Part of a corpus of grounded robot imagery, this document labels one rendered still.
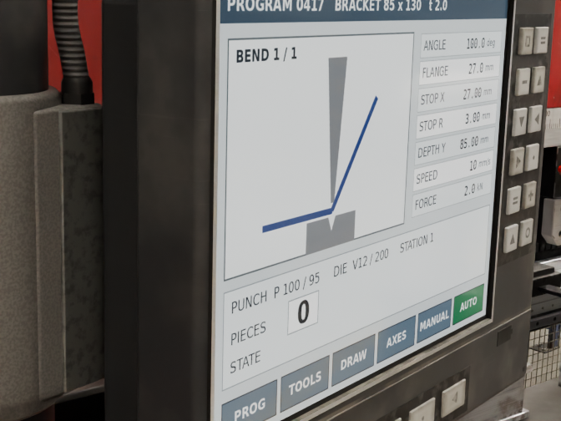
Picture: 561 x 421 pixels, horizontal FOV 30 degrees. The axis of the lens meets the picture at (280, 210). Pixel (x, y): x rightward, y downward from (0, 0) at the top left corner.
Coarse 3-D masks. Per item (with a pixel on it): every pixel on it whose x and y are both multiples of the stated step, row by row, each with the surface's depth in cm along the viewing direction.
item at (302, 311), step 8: (304, 296) 63; (312, 296) 64; (288, 304) 62; (296, 304) 63; (304, 304) 63; (312, 304) 64; (288, 312) 62; (296, 312) 63; (304, 312) 63; (312, 312) 64; (288, 320) 62; (296, 320) 63; (304, 320) 63; (312, 320) 64; (288, 328) 62; (296, 328) 63
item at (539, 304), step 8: (560, 256) 242; (552, 264) 235; (560, 264) 235; (544, 296) 220; (552, 296) 221; (536, 304) 219; (544, 304) 220; (552, 304) 222; (560, 304) 224; (536, 312) 219; (544, 312) 222; (552, 312) 224; (560, 312) 225; (536, 320) 220; (544, 320) 222; (552, 320) 223; (560, 320) 225; (536, 328) 222
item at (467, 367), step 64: (128, 0) 59; (192, 0) 52; (512, 0) 80; (128, 64) 60; (192, 64) 53; (512, 64) 81; (64, 128) 60; (128, 128) 60; (192, 128) 53; (512, 128) 83; (64, 192) 61; (128, 192) 61; (192, 192) 54; (512, 192) 84; (64, 256) 61; (128, 256) 62; (192, 256) 55; (512, 256) 87; (64, 320) 62; (128, 320) 63; (192, 320) 56; (512, 320) 89; (64, 384) 63; (128, 384) 64; (192, 384) 56; (384, 384) 73; (448, 384) 80
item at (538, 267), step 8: (536, 264) 215; (544, 264) 215; (536, 272) 209; (544, 272) 211; (552, 272) 213; (560, 272) 213; (536, 280) 208; (544, 280) 210; (552, 280) 212; (560, 280) 214; (536, 288) 209; (544, 288) 208; (552, 288) 208; (560, 288) 208; (536, 296) 209; (560, 296) 205
